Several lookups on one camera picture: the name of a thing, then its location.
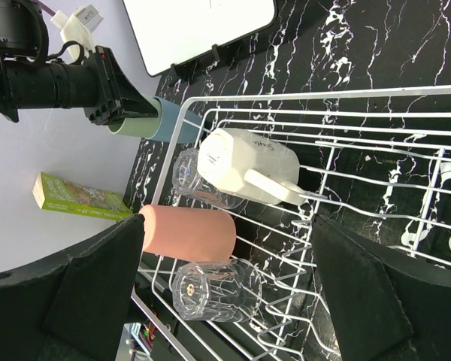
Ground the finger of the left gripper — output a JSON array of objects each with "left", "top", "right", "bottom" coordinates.
[
  {"left": 110, "top": 56, "right": 150, "bottom": 104},
  {"left": 118, "top": 96, "right": 161, "bottom": 120}
]

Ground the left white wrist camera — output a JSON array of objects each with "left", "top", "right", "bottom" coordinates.
[{"left": 51, "top": 5, "right": 103, "bottom": 57}]

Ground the white wire dish rack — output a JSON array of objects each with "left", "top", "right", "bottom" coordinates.
[{"left": 132, "top": 85, "right": 451, "bottom": 360}]

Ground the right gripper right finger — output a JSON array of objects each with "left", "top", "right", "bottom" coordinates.
[{"left": 311, "top": 214, "right": 451, "bottom": 360}]

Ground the white faceted mug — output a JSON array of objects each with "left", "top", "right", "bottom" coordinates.
[{"left": 197, "top": 128, "right": 307, "bottom": 206}]

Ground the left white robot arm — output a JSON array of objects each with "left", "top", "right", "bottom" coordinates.
[{"left": 0, "top": 1, "right": 159, "bottom": 126}]

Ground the green plastic cup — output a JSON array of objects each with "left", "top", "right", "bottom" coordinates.
[{"left": 108, "top": 96, "right": 165, "bottom": 141}]

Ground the pink plastic cup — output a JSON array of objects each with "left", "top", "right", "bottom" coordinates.
[{"left": 139, "top": 205, "right": 236, "bottom": 262}]

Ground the clear glass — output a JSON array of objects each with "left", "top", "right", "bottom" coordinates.
[
  {"left": 171, "top": 259, "right": 265, "bottom": 323},
  {"left": 172, "top": 148, "right": 244, "bottom": 209}
]

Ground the blue plastic cup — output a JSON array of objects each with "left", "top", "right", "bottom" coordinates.
[{"left": 152, "top": 96, "right": 204, "bottom": 144}]

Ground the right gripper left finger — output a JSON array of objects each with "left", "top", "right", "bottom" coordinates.
[{"left": 0, "top": 214, "right": 144, "bottom": 360}]

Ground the green box with wood top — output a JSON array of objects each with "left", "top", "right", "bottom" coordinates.
[{"left": 32, "top": 171, "right": 132, "bottom": 221}]

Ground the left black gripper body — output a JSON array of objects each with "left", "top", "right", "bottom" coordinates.
[{"left": 48, "top": 46, "right": 123, "bottom": 126}]

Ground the white dry-erase board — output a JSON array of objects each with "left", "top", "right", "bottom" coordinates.
[{"left": 123, "top": 0, "right": 277, "bottom": 77}]

